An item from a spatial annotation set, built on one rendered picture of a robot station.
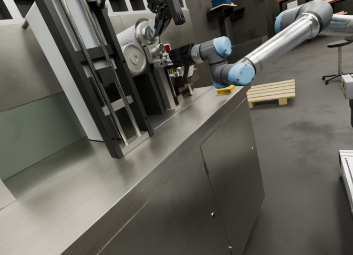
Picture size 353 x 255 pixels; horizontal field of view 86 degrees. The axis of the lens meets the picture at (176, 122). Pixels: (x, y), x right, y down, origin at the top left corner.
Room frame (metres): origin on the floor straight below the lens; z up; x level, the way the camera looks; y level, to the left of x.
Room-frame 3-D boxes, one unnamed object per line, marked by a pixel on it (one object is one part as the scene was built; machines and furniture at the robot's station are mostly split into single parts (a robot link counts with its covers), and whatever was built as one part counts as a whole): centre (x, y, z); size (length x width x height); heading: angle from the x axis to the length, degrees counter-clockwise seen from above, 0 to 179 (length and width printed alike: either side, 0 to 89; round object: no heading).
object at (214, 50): (0.79, -0.24, 1.11); 0.11 x 0.08 x 0.09; 46
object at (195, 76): (1.18, -0.01, 1.00); 0.40 x 0.16 x 0.06; 46
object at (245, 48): (6.13, -2.86, 0.38); 1.12 x 0.91 x 0.76; 53
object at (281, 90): (3.12, -1.41, 0.06); 1.29 x 0.89 x 0.12; 52
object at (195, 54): (0.84, -0.18, 1.11); 0.08 x 0.05 x 0.08; 136
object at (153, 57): (0.88, -0.01, 1.05); 0.06 x 0.05 x 0.31; 46
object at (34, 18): (0.81, 0.34, 1.17); 0.34 x 0.05 x 0.54; 46
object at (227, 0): (6.05, -2.31, 2.02); 0.55 x 0.41 x 0.22; 143
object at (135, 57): (0.94, 0.17, 1.18); 0.26 x 0.12 x 0.12; 46
